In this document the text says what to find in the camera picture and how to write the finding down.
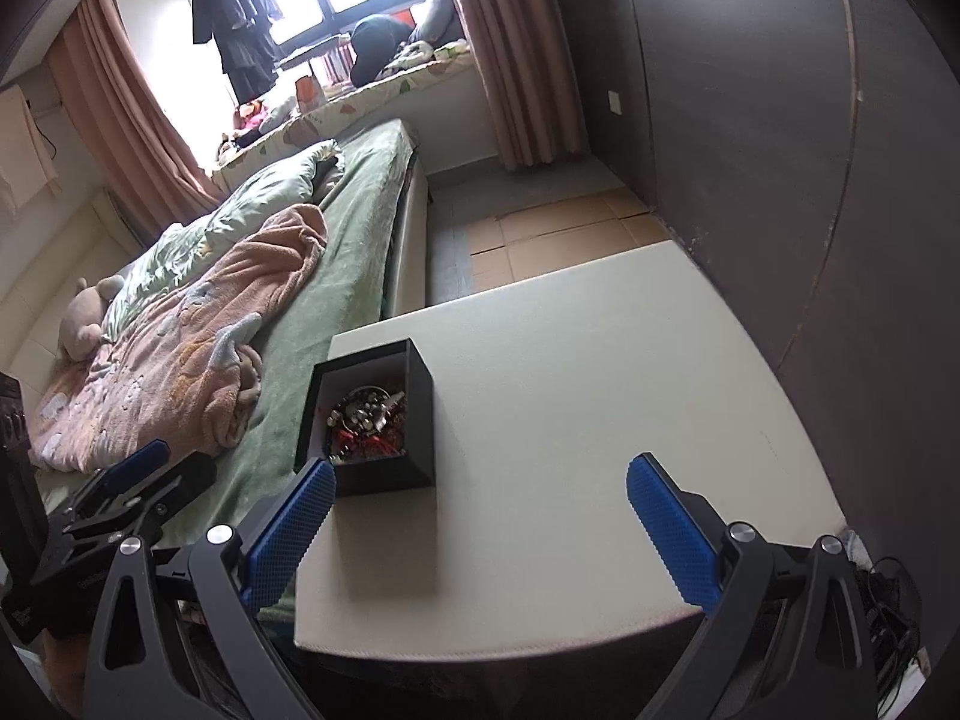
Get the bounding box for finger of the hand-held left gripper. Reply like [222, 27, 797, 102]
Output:
[46, 450, 220, 590]
[71, 439, 170, 520]

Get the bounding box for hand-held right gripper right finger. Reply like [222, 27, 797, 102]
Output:
[626, 452, 878, 720]

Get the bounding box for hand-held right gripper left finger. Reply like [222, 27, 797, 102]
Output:
[79, 456, 337, 720]

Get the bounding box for pile of jewelry pieces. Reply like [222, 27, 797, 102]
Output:
[326, 385, 410, 464]

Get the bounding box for black square box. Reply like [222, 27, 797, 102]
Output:
[294, 337, 437, 497]

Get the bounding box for pink fleece blanket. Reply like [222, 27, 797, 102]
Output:
[26, 204, 331, 473]

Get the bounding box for beige plush toy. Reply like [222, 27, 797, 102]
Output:
[58, 275, 127, 361]

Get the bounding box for green bed sheet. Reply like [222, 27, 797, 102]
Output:
[37, 120, 418, 533]

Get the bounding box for pale green floral quilt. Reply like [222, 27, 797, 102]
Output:
[97, 139, 346, 346]

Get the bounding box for beige hanging towel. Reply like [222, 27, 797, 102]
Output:
[0, 86, 61, 215]

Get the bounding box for cardboard floor sheets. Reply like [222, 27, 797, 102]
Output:
[469, 187, 673, 293]

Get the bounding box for pink curtain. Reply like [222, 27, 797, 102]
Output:
[49, 0, 223, 233]
[439, 0, 590, 172]

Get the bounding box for floral window seat cushion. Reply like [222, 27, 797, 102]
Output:
[214, 41, 473, 173]

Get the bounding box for hanging dark clothes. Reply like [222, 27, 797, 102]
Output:
[189, 0, 284, 102]

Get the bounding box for black bag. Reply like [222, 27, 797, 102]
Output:
[349, 13, 415, 87]

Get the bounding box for grey pillow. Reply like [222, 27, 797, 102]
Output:
[409, 0, 463, 46]

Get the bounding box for black cables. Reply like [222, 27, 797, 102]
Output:
[851, 559, 928, 706]

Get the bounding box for beige bed frame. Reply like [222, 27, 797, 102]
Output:
[382, 161, 431, 320]

